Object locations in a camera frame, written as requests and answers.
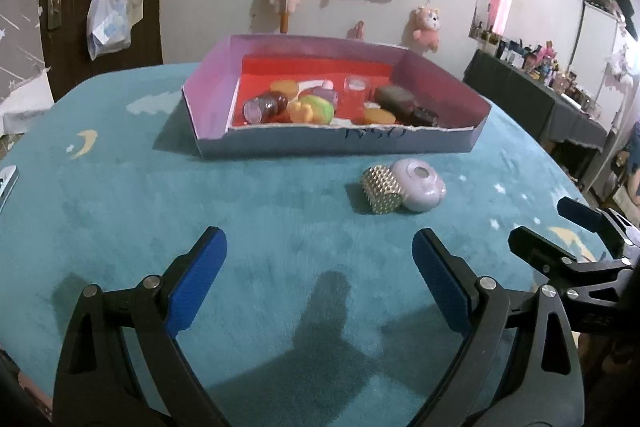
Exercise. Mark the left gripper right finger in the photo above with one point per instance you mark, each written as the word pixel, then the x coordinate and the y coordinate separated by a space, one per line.
pixel 518 364

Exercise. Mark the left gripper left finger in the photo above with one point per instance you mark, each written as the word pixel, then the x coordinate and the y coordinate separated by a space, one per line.
pixel 96 384

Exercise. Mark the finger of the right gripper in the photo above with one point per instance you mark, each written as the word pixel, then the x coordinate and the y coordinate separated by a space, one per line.
pixel 550 251
pixel 615 231

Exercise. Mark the brown eye shadow case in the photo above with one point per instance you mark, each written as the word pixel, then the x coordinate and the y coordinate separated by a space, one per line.
pixel 396 100

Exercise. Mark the orange round cap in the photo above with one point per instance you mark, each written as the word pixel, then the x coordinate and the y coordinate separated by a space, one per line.
pixel 376 115
pixel 289 88

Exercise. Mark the purple nail polish pink cap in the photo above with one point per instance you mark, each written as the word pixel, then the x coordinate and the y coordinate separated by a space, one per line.
pixel 321 88

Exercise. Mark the yellow green turtle toy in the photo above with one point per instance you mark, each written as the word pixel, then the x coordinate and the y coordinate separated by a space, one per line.
pixel 311 109

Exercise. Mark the dark cloth side table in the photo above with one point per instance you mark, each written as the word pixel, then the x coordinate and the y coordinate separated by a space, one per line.
pixel 541 112

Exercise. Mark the lilac flower-shaped compact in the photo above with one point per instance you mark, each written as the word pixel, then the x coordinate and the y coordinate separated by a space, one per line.
pixel 423 188

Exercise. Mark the gold studded cylinder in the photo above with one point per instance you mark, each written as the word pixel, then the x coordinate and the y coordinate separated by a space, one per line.
pixel 382 189

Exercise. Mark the black nail polish bottle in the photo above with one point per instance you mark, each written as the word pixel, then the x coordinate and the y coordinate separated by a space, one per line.
pixel 422 117

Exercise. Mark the glitter jar dark red cap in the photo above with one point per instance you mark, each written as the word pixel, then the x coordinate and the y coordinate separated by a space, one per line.
pixel 264 107

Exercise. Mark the purple cardboard tray red bottom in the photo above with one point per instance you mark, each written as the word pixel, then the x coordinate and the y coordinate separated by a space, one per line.
pixel 243 66

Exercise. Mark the plastic bag on door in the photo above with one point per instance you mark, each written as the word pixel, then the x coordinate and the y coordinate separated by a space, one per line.
pixel 108 27

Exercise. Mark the brown wooden door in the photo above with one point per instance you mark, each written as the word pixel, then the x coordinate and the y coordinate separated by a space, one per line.
pixel 100 1

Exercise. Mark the pink pig plush on wall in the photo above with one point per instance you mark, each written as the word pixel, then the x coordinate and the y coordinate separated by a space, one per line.
pixel 426 27

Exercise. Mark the pink hook on wall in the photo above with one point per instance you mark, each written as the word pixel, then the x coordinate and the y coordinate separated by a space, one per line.
pixel 356 32

